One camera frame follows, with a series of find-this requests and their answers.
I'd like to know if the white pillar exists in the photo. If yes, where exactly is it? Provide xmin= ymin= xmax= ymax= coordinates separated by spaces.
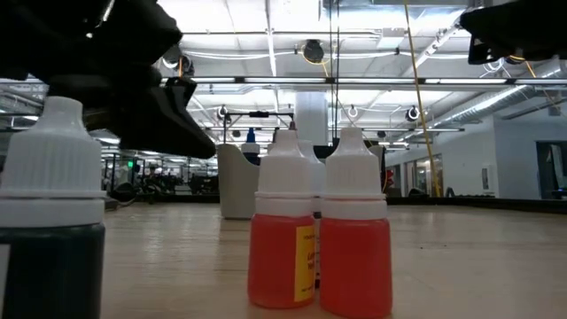
xmin=294 ymin=91 xmax=330 ymax=147

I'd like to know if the black aluminium table frame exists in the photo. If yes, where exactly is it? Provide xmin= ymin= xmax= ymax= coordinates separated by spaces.
xmin=105 ymin=193 xmax=567 ymax=214

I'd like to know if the yellow hanging cable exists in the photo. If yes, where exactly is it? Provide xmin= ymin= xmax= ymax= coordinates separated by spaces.
xmin=402 ymin=0 xmax=442 ymax=198

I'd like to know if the small teal food colouring bottle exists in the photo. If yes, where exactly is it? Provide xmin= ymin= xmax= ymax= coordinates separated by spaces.
xmin=0 ymin=96 xmax=107 ymax=319

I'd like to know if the grey plastic bin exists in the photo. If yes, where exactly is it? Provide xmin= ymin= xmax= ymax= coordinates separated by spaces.
xmin=216 ymin=143 xmax=387 ymax=221

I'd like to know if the long overhead light bar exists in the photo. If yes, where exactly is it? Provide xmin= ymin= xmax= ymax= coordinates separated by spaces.
xmin=161 ymin=75 xmax=567 ymax=88

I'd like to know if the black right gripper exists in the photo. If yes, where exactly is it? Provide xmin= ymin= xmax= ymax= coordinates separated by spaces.
xmin=459 ymin=0 xmax=567 ymax=66

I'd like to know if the black cord reel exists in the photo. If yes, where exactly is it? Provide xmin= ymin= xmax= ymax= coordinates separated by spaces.
xmin=302 ymin=38 xmax=326 ymax=65

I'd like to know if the small white-capped food colouring bottle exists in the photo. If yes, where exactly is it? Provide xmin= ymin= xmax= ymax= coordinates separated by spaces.
xmin=295 ymin=139 xmax=328 ymax=289

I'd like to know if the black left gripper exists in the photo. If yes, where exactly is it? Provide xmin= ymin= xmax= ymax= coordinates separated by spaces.
xmin=47 ymin=0 xmax=217 ymax=160

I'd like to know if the small orange food colouring bottle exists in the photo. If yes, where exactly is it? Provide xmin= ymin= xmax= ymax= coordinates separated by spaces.
xmin=318 ymin=127 xmax=394 ymax=319
xmin=246 ymin=128 xmax=318 ymax=310

